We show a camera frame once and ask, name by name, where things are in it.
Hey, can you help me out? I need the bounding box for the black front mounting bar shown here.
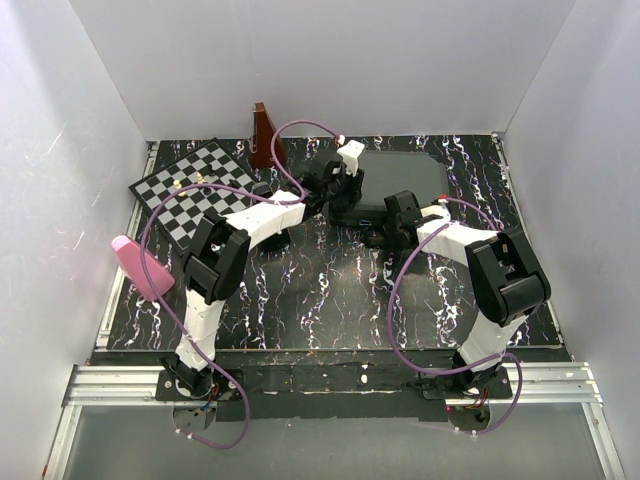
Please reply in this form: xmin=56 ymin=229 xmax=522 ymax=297
xmin=149 ymin=347 xmax=481 ymax=421

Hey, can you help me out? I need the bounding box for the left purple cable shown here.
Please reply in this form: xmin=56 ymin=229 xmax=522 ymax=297
xmin=140 ymin=119 xmax=346 ymax=450

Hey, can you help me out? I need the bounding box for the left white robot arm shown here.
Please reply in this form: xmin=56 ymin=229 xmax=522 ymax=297
xmin=162 ymin=154 xmax=364 ymax=400

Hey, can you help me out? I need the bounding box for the aluminium rail frame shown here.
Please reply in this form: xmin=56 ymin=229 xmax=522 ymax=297
xmin=42 ymin=132 xmax=626 ymax=480

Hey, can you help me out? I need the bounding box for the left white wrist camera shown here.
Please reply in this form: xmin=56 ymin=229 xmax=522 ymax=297
xmin=337 ymin=140 xmax=365 ymax=177

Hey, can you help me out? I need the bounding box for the brown wooden metronome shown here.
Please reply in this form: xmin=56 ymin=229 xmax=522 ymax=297
xmin=249 ymin=102 xmax=276 ymax=170

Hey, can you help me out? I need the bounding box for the pink metronome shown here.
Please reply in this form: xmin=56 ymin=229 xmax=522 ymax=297
xmin=111 ymin=235 xmax=175 ymax=301

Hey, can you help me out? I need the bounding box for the black white chessboard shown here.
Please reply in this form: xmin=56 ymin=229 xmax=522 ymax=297
xmin=129 ymin=138 xmax=257 ymax=253

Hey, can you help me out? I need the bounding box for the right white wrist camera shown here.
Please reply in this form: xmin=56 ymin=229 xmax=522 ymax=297
xmin=420 ymin=195 xmax=451 ymax=222

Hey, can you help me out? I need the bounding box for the black poker chip case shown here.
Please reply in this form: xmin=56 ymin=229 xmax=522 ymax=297
xmin=329 ymin=151 xmax=449 ymax=249

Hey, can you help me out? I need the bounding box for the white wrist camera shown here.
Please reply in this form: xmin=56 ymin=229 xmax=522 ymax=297
xmin=420 ymin=195 xmax=451 ymax=222
xmin=337 ymin=140 xmax=365 ymax=177

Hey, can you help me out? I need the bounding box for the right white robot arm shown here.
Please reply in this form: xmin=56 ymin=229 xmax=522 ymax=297
xmin=383 ymin=190 xmax=551 ymax=398

